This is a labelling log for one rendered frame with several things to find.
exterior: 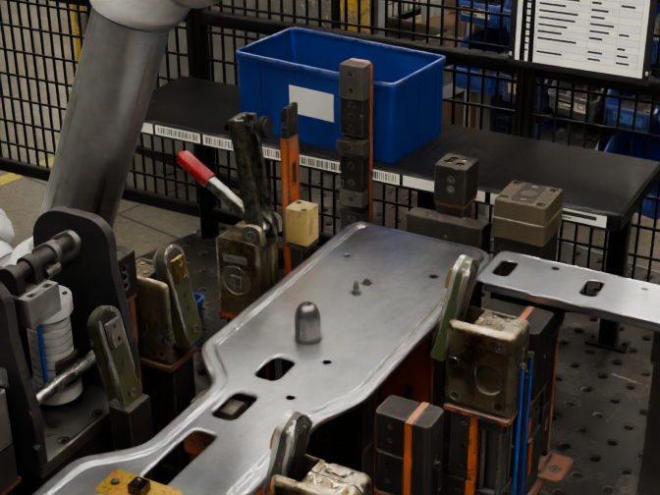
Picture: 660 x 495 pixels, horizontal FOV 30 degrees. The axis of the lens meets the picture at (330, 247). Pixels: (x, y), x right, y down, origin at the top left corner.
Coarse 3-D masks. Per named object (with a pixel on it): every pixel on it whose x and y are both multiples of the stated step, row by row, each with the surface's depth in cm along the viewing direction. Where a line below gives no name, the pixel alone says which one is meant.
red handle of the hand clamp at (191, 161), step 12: (180, 156) 163; (192, 156) 164; (192, 168) 163; (204, 168) 163; (204, 180) 163; (216, 180) 163; (216, 192) 163; (228, 192) 163; (228, 204) 163; (240, 204) 162; (240, 216) 163; (264, 228) 162
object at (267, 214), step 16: (224, 128) 158; (240, 128) 155; (256, 128) 155; (272, 128) 156; (240, 144) 156; (256, 144) 159; (240, 160) 157; (256, 160) 160; (240, 176) 158; (256, 176) 160; (256, 192) 159; (256, 208) 159; (272, 208) 162; (256, 224) 160; (272, 224) 163
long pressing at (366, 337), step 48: (336, 240) 172; (384, 240) 173; (432, 240) 173; (288, 288) 161; (336, 288) 160; (384, 288) 160; (432, 288) 160; (240, 336) 150; (288, 336) 150; (336, 336) 150; (384, 336) 150; (240, 384) 140; (288, 384) 140; (336, 384) 140; (192, 432) 133; (240, 432) 132; (48, 480) 124; (96, 480) 125; (192, 480) 125; (240, 480) 124
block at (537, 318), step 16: (496, 304) 160; (512, 304) 160; (528, 320) 157; (544, 320) 156; (544, 336) 156; (544, 352) 158; (544, 368) 159; (544, 384) 161; (528, 416) 161; (528, 432) 163; (512, 448) 163; (528, 448) 163; (512, 464) 164; (528, 464) 165; (512, 480) 165; (528, 480) 166
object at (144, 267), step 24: (144, 264) 152; (144, 288) 149; (168, 288) 148; (144, 312) 150; (168, 312) 149; (144, 336) 152; (168, 336) 150; (144, 360) 154; (168, 360) 152; (192, 360) 156; (144, 384) 156; (168, 384) 154; (192, 384) 158; (168, 408) 156; (168, 456) 160; (168, 480) 161
